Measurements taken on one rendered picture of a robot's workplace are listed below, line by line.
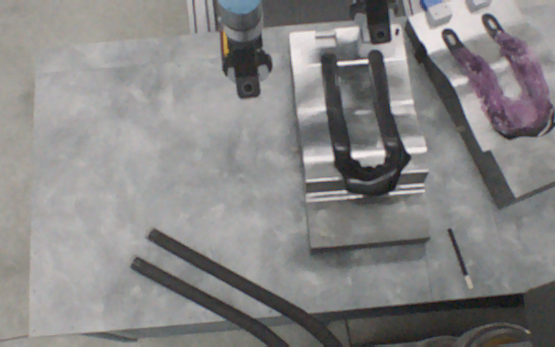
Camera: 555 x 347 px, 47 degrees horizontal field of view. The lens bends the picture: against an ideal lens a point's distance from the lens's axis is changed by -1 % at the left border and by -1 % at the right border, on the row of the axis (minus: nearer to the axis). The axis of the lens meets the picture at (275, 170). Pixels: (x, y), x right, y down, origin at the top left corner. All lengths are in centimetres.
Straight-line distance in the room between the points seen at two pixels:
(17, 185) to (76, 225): 99
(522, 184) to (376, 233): 33
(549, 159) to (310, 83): 54
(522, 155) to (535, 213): 16
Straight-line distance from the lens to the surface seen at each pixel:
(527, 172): 147
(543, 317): 41
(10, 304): 242
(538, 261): 155
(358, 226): 140
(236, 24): 116
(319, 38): 155
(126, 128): 157
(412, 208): 143
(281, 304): 132
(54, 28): 271
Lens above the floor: 222
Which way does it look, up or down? 73 degrees down
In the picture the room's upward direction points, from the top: 3 degrees counter-clockwise
